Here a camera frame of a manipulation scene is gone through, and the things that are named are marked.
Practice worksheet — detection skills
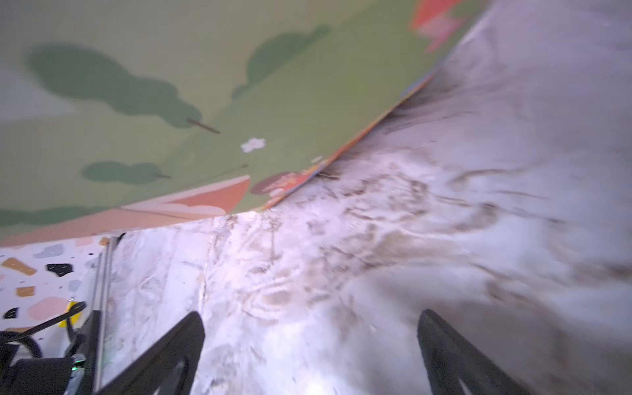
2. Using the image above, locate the white paper bag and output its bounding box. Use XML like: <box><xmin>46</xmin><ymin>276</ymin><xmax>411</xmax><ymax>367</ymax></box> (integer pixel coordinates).
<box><xmin>1</xmin><ymin>1</ymin><xmax>490</xmax><ymax>246</ymax></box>

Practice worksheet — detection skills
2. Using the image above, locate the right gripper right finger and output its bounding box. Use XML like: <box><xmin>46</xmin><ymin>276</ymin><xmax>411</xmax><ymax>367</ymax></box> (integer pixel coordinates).
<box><xmin>417</xmin><ymin>309</ymin><xmax>529</xmax><ymax>395</ymax></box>

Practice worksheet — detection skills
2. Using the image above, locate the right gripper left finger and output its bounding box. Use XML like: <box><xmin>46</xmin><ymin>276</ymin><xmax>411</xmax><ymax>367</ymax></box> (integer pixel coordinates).
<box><xmin>99</xmin><ymin>311</ymin><xmax>205</xmax><ymax>395</ymax></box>

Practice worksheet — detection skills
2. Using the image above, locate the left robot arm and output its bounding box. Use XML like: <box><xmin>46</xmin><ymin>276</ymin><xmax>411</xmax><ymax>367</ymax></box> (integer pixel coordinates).
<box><xmin>1</xmin><ymin>302</ymin><xmax>102</xmax><ymax>394</ymax></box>

